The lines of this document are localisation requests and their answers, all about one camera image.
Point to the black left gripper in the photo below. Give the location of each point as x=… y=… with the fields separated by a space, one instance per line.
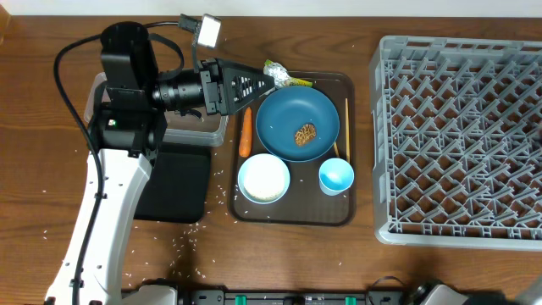
x=213 y=101

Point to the foil yellow snack wrapper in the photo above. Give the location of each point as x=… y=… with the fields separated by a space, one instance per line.
x=281 y=76

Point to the blue plate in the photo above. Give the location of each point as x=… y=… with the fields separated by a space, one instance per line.
x=285 y=112

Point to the brown cookie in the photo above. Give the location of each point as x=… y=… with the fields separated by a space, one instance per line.
x=305 y=134

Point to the light blue cup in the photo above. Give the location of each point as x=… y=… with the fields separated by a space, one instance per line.
x=335 y=175

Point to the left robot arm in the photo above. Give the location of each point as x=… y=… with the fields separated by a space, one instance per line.
x=123 y=136

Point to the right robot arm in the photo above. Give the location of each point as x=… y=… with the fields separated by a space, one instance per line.
x=436 y=292

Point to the grey dishwasher rack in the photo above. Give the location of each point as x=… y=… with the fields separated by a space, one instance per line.
x=457 y=142

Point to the orange carrot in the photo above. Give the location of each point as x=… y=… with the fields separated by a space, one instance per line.
x=245 y=145

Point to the clear plastic bin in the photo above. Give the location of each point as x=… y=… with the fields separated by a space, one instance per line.
x=207 y=131

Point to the brown serving tray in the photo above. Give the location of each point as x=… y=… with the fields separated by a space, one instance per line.
x=304 y=203

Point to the light blue rice bowl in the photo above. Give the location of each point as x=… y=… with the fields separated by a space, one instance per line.
x=263 y=178

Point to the right wooden chopstick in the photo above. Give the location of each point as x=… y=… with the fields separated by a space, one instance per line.
x=347 y=128

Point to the black plastic tray bin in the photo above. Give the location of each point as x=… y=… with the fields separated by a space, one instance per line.
x=177 y=189

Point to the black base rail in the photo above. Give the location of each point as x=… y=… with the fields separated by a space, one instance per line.
x=220 y=295

